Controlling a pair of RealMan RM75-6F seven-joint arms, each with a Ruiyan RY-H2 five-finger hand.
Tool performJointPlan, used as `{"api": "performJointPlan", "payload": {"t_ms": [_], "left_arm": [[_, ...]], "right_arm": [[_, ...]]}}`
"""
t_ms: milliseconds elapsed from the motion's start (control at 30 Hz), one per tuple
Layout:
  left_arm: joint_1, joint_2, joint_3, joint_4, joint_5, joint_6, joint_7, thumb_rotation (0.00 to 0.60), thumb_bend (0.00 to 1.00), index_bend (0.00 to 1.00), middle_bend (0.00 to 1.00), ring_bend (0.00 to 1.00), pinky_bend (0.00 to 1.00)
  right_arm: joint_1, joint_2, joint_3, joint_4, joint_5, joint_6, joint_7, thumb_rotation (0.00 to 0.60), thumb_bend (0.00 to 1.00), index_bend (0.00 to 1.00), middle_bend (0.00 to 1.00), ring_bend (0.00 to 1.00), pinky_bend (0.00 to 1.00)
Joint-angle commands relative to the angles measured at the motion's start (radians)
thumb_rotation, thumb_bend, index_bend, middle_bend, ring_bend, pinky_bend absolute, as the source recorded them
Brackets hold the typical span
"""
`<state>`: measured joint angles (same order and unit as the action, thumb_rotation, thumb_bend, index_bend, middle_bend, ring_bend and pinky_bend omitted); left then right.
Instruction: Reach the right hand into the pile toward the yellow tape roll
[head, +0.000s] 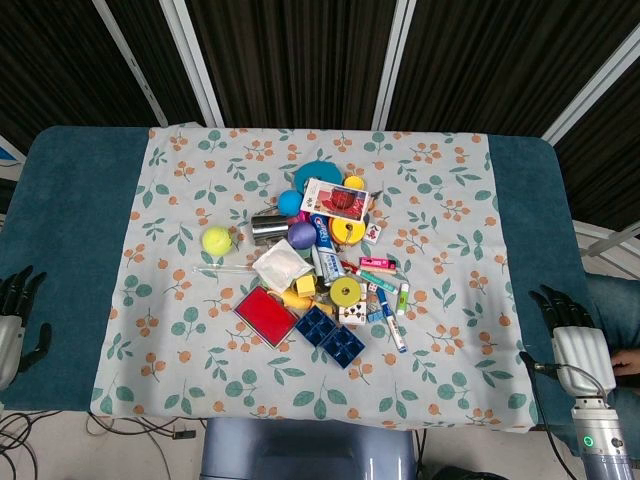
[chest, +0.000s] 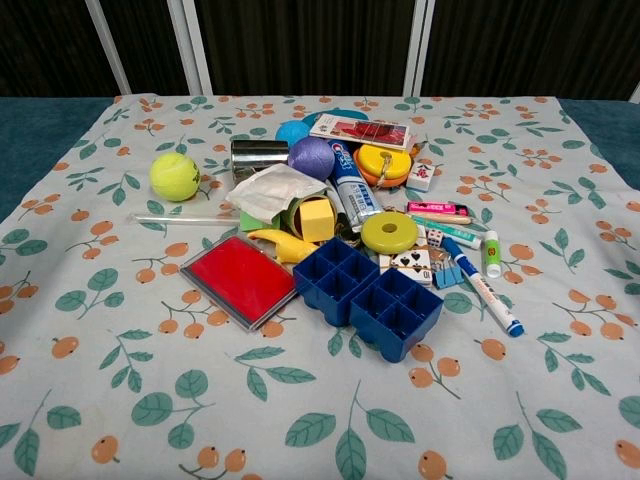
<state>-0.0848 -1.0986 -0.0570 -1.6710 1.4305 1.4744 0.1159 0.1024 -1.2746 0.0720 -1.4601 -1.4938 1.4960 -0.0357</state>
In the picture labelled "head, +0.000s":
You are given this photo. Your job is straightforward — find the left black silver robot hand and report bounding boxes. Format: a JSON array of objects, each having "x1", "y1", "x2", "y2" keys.
[{"x1": 0, "y1": 264, "x2": 54, "y2": 391}]

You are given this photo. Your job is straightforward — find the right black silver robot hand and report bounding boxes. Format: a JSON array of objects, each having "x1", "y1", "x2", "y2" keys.
[{"x1": 519, "y1": 283, "x2": 617, "y2": 397}]

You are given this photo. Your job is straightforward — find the bystander bare hand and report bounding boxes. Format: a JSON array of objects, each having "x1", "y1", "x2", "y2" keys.
[{"x1": 610, "y1": 349, "x2": 640, "y2": 377}]

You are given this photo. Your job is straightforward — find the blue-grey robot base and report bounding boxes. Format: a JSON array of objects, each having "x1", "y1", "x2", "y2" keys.
[{"x1": 199, "y1": 418, "x2": 419, "y2": 480}]

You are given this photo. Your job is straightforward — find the teal round disc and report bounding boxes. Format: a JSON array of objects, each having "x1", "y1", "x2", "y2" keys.
[{"x1": 292, "y1": 159, "x2": 344, "y2": 194}]

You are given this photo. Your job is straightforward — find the teal towel table cover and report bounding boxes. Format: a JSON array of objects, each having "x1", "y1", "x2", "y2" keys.
[{"x1": 0, "y1": 124, "x2": 594, "y2": 441}]

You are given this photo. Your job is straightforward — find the white marker blue cap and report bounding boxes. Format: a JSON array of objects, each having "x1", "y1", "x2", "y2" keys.
[{"x1": 377, "y1": 289, "x2": 411, "y2": 354}]

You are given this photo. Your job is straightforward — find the floral patterned tablecloth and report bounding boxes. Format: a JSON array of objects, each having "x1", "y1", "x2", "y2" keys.
[{"x1": 89, "y1": 124, "x2": 540, "y2": 432}]

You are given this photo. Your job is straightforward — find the teal pen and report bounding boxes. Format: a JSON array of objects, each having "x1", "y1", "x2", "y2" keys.
[{"x1": 357, "y1": 269, "x2": 400, "y2": 296}]

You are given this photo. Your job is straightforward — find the clear plastic rod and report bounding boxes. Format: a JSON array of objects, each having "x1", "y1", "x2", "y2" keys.
[{"x1": 192, "y1": 265, "x2": 251, "y2": 276}]

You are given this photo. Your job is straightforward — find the yellow-green tennis ball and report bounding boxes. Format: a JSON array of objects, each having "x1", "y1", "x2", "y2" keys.
[{"x1": 201, "y1": 226, "x2": 234, "y2": 257}]

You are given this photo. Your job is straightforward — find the pink lighter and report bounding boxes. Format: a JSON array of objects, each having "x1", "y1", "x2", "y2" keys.
[{"x1": 358, "y1": 256, "x2": 399, "y2": 271}]

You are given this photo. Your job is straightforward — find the blue four-cell tray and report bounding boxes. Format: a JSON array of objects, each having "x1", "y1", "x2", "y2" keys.
[{"x1": 319, "y1": 325, "x2": 366, "y2": 371}]

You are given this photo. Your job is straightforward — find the red ink pad case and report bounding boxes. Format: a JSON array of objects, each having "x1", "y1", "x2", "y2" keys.
[{"x1": 233, "y1": 285, "x2": 300, "y2": 350}]

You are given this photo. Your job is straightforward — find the orange-yellow tape roll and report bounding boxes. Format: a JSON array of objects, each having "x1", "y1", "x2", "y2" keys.
[{"x1": 329, "y1": 218, "x2": 366, "y2": 248}]

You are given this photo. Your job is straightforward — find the shiny metal cup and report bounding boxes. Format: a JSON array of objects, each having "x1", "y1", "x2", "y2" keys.
[{"x1": 249, "y1": 213, "x2": 290, "y2": 246}]

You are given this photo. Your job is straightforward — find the white plastic packet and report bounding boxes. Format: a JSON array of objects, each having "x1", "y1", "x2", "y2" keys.
[{"x1": 252, "y1": 238, "x2": 312, "y2": 294}]

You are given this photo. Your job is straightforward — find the Crest toothpaste tube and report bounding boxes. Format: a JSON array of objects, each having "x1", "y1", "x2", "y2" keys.
[{"x1": 309, "y1": 212, "x2": 345, "y2": 283}]

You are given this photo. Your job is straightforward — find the yellow toy banana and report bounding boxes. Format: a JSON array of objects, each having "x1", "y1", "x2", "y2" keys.
[{"x1": 279, "y1": 289, "x2": 316, "y2": 313}]

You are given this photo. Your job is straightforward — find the red picture card box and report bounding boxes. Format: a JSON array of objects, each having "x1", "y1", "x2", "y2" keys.
[{"x1": 299, "y1": 177, "x2": 372, "y2": 222}]

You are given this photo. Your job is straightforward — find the purple ball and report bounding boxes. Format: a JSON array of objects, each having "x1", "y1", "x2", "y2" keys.
[{"x1": 287, "y1": 221, "x2": 317, "y2": 249}]

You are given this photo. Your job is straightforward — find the blue foam ball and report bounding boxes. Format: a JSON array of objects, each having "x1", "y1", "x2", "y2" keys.
[{"x1": 277, "y1": 189, "x2": 304, "y2": 215}]

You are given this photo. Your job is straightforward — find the black robot hand cable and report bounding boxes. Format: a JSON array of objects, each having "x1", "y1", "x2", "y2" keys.
[{"x1": 529, "y1": 362, "x2": 614, "y2": 480}]

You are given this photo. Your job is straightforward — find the floor cable bundle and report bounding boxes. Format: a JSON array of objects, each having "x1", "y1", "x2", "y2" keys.
[{"x1": 0, "y1": 409, "x2": 206, "y2": 480}]

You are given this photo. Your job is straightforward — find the olive-yellow ring disc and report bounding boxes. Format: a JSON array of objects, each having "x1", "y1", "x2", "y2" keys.
[{"x1": 329, "y1": 277, "x2": 362, "y2": 308}]

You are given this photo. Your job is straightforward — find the white metal frame post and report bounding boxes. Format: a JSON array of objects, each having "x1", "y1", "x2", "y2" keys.
[
  {"x1": 92, "y1": 0, "x2": 169, "y2": 127},
  {"x1": 158, "y1": 0, "x2": 225, "y2": 128},
  {"x1": 542, "y1": 63, "x2": 640, "y2": 145},
  {"x1": 371, "y1": 0, "x2": 417, "y2": 131}
]

